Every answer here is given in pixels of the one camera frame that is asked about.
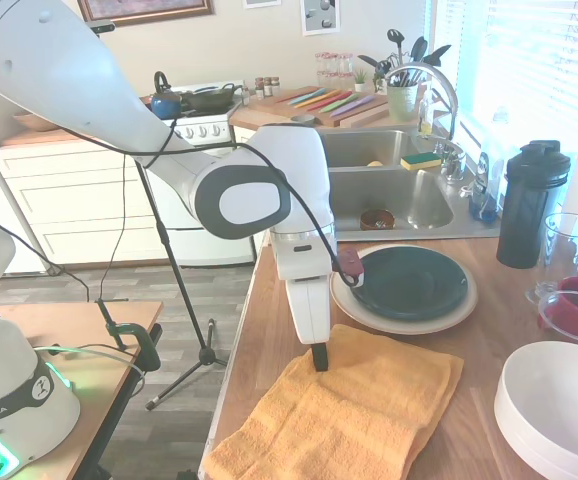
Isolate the pale green utensil crock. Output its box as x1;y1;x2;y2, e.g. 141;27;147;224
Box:
386;82;419;123

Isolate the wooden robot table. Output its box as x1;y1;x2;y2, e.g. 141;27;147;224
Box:
0;299;164;480

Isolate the yellow terry towel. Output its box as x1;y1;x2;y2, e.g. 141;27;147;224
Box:
202;323;465;480

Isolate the white stove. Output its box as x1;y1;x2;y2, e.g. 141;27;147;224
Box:
141;79;258;266

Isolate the black spatula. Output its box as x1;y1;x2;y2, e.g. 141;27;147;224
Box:
408;35;429;76

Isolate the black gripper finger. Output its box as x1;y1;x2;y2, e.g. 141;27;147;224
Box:
311;341;329;373

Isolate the black wok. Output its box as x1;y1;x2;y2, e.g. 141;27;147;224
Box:
181;82;243;114

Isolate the stainless steel double sink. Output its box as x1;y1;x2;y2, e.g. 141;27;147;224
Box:
316;124;503;242

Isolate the dark blue plate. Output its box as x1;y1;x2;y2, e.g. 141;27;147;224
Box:
351;248;470;321

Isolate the chrome faucet handle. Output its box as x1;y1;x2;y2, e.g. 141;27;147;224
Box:
441;149;468;184

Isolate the wooden cutting board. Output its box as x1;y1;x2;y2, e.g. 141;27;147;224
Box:
246;84;390;129

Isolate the white drawer cabinet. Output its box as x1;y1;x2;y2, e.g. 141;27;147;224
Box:
0;132;170;274

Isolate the clear bottle yellow liquid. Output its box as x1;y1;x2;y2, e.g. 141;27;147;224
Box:
417;82;434;139

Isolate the teal knife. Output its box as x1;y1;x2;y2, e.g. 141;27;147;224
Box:
288;88;328;106

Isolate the black floor tripod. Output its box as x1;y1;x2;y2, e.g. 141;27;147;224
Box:
133;159;230;412

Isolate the white horizontal window blind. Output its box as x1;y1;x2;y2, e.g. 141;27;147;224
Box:
483;0;578;216
433;0;478;126

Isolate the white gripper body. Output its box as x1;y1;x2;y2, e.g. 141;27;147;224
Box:
271;233;339;346

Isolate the chrome gooseneck faucet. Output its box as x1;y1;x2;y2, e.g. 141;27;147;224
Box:
385;63;463;156

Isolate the yellow green sponge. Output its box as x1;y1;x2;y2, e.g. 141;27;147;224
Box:
400;153;443;173

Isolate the black shaker bottle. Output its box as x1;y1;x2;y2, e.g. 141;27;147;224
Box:
496;140;572;270

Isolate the clear dish soap bottle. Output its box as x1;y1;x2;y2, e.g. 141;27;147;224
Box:
467;107;513;225

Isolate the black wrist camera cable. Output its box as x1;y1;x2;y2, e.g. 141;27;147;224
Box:
53;114;360;289

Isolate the green knife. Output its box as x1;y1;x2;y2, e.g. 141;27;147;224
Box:
318;92;355;114

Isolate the dark metal table clamp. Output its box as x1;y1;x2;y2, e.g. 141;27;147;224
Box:
93;297;163;374

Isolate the clear footed drinking glass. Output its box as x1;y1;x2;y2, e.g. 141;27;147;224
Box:
524;213;578;304

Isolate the white bowl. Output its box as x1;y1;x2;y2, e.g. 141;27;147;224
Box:
493;340;578;451
494;409;578;480

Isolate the orange knife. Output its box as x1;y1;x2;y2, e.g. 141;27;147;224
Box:
296;89;343;109

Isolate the black slotted spoon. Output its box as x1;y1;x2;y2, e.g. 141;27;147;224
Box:
387;28;405;71

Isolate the blue kettle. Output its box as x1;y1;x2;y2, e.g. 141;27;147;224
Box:
149;70;184;120

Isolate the dark plate on white plate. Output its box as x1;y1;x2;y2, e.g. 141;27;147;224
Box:
329;243;479;335

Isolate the brown bowl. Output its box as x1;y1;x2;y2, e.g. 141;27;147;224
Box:
359;208;396;232

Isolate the black nylon turner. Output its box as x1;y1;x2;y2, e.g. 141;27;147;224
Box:
421;43;453;76

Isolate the wood framed picture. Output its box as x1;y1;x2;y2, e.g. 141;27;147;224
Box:
76;0;216;27

